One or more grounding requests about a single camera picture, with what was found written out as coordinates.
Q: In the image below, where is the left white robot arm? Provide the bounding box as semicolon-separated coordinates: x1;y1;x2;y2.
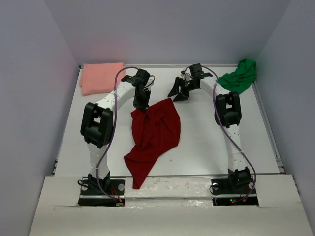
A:
80;75;155;195

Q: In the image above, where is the red t shirt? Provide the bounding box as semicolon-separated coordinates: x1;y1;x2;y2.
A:
124;98;181;189

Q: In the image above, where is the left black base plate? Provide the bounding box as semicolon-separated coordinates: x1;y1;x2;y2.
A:
77;178;125;207

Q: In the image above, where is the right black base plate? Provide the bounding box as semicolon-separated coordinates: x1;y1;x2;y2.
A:
209;178;259;207

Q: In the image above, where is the green t shirt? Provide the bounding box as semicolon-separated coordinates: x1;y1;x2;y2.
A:
218;59;257;94

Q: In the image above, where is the white front cover board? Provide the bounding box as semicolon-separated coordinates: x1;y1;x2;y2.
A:
30;175;312;236

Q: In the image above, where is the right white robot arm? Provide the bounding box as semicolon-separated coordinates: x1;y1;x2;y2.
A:
168;71;256;198

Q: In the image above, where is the folded pink t shirt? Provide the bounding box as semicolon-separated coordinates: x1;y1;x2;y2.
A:
80;62;124;96

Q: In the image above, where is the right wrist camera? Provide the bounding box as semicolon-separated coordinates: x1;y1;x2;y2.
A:
189;63;203;77

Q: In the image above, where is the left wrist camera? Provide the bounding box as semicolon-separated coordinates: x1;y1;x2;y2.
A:
135;68;151;84

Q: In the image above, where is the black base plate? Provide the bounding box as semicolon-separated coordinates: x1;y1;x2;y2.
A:
209;178;259;207
77;178;125;207

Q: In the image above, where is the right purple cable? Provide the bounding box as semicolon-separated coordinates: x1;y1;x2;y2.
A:
182;65;257;204

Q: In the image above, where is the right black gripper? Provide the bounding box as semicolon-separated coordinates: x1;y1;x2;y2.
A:
167;77;198;102

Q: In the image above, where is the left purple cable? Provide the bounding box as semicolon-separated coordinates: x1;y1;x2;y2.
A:
97;66;138;205

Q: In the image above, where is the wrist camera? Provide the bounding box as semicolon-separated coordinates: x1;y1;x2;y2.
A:
135;68;151;84
189;63;203;77

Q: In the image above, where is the purple cable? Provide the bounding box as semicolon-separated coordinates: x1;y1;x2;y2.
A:
97;66;138;205
182;65;257;204

